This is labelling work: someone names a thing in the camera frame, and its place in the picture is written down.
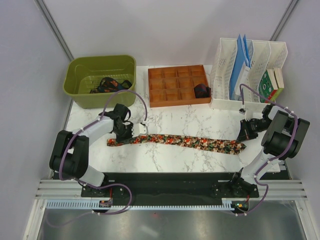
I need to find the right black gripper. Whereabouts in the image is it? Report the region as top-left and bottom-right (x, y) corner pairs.
(236, 118), (272, 144)

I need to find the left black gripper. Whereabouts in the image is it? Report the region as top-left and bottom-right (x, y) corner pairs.
(113, 123), (138, 145)

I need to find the colourful floral patterned tie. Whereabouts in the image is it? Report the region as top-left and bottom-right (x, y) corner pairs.
(106, 134), (247, 155)

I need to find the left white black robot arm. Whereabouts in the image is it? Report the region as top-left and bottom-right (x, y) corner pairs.
(49, 103), (133, 197)

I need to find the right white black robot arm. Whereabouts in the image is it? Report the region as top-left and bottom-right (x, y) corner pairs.
(229, 104), (310, 197)

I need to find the green book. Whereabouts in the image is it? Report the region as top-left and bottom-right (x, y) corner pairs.
(258, 69), (284, 102)

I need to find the dark blue orange tie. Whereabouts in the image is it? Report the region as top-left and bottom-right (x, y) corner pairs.
(90, 77), (132, 94)

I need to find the rolled dark red tie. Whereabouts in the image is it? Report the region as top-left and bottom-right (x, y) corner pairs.
(194, 83), (211, 99)

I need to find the white booklet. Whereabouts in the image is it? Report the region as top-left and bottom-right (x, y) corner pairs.
(234, 62), (251, 96)

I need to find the orange compartment tray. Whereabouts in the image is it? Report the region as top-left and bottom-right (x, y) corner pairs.
(148, 65), (212, 108)

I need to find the olive green plastic bin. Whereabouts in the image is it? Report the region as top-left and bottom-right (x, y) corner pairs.
(63, 55), (137, 109)

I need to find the white plastic file organizer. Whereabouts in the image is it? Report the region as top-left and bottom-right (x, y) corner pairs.
(210, 37), (288, 113)

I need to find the beige paperback book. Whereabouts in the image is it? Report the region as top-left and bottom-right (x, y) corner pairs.
(273, 68), (285, 89)

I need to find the blue folder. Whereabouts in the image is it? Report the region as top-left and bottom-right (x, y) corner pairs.
(229, 34), (254, 101)

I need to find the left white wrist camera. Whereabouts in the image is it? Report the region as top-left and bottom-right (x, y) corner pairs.
(132, 122), (149, 137)

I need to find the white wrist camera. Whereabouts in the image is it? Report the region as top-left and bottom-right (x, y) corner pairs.
(239, 105), (253, 121)
(132, 122), (149, 137)

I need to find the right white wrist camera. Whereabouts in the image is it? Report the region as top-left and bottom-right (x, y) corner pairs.
(239, 105), (253, 121)

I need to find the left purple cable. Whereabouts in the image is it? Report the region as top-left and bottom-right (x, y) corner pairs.
(46, 89), (149, 228)

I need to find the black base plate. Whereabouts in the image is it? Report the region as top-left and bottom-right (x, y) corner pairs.
(81, 172), (259, 205)

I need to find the aluminium frame rail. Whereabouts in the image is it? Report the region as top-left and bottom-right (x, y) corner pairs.
(23, 179), (317, 240)

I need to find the white slotted cable duct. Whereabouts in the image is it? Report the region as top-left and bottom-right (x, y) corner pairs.
(45, 198), (236, 211)

